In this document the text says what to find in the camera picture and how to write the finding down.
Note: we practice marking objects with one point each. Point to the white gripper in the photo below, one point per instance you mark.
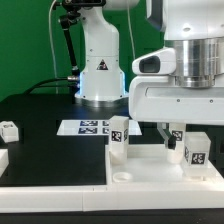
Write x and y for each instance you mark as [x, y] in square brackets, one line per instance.
[156, 99]

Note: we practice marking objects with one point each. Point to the white marker sheet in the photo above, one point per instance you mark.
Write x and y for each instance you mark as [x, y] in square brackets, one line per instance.
[85, 127]

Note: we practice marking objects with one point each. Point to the white U-shaped obstacle fence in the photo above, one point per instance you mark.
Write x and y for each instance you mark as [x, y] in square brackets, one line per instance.
[118, 196]

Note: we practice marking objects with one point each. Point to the white square table top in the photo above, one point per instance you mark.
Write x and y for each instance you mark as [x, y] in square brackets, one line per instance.
[150, 164]

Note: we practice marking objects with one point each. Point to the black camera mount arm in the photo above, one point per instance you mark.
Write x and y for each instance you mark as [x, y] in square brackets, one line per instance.
[66, 21]

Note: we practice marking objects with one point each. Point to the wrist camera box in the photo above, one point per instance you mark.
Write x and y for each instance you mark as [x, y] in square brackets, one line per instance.
[160, 62]

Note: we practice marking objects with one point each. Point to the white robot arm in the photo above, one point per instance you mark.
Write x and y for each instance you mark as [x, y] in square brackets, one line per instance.
[180, 76]

